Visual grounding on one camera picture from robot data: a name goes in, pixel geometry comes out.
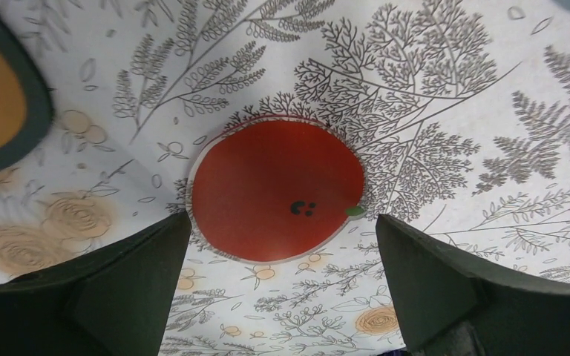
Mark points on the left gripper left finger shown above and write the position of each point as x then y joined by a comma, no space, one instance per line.
112,301

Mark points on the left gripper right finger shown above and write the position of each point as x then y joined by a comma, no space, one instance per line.
451,302

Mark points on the red apple coaster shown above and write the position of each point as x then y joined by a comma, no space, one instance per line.
274,190

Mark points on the orange smiley coaster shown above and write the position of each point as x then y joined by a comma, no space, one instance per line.
26,108

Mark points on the floral tablecloth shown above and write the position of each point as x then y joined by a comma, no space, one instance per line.
458,111

